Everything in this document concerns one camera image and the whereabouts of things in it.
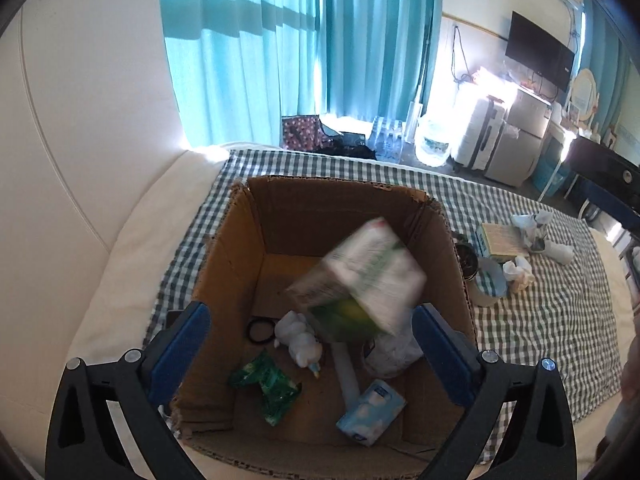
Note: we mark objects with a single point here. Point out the silver mini fridge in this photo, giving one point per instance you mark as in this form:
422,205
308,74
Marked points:
517,145

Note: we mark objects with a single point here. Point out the brown cardboard box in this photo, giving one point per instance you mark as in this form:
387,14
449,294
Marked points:
300,220

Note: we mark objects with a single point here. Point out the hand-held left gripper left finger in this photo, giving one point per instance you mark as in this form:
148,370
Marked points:
180,355

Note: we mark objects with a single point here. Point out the crumpled beige tissue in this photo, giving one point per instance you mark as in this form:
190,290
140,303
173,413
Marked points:
517,275

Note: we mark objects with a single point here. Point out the white suitcase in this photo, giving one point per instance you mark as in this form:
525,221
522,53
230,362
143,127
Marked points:
475,132

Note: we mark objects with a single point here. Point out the crushed clear plastic bottle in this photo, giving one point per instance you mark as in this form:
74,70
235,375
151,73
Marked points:
392,357

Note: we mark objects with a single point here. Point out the black foil packet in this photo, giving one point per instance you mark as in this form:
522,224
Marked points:
539,245

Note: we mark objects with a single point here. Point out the white tissue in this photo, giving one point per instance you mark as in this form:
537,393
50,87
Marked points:
300,340

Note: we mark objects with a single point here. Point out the green snack packet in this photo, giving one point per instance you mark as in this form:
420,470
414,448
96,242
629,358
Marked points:
272,385

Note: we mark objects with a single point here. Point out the crumpled white plastic bag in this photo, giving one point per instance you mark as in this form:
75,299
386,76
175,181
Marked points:
522,225

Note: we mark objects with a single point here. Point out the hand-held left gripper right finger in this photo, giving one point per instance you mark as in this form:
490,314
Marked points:
442,355

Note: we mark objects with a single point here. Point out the yellowish flat box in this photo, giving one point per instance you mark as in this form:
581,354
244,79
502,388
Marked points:
500,241

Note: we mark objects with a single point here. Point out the patterned dark bag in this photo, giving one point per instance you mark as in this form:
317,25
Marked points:
305,132

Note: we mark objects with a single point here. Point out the green white medicine box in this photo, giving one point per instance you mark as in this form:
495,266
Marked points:
370,270

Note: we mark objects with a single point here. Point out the white foam tube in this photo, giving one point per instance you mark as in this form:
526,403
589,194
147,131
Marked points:
346,375

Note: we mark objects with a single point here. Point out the black flat television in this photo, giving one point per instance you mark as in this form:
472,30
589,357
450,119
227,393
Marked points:
537,52

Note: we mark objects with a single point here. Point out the pack of water bottles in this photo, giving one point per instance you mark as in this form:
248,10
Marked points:
387,140

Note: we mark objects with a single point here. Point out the white desktop table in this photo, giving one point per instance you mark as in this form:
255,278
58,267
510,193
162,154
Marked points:
125,260

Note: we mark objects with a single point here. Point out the blue tissue pack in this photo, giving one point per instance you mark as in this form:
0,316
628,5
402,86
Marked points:
370,412

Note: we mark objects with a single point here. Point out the black cup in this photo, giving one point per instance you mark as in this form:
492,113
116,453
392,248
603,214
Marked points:
467,262

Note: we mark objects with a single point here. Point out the large water jug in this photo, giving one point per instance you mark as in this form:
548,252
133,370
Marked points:
434,145

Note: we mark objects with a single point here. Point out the teal window curtain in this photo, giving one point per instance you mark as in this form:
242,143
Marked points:
300,45

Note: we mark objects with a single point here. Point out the oval white mirror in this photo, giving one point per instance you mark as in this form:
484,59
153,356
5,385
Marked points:
584,95

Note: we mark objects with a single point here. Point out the dark dresser cabinet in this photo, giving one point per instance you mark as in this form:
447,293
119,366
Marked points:
600,165

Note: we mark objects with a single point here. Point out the narrow teal curtain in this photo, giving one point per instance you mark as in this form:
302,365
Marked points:
605,55

